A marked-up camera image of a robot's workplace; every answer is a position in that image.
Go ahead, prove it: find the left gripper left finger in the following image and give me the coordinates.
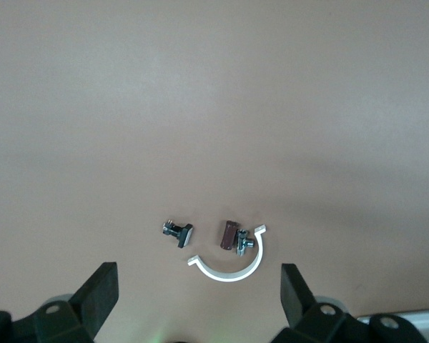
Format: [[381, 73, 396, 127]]
[[31, 262, 119, 343]]

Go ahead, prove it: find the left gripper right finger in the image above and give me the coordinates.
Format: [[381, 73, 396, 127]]
[[275, 263, 371, 343]]

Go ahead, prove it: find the white semicircular bracket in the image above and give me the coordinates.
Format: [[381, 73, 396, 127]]
[[186, 223, 267, 283]]

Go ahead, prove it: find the small black push switch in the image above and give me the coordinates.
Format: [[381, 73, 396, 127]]
[[162, 219, 194, 249]]

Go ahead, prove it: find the brown switch with metal terminals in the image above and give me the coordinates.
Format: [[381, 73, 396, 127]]
[[219, 220, 255, 257]]

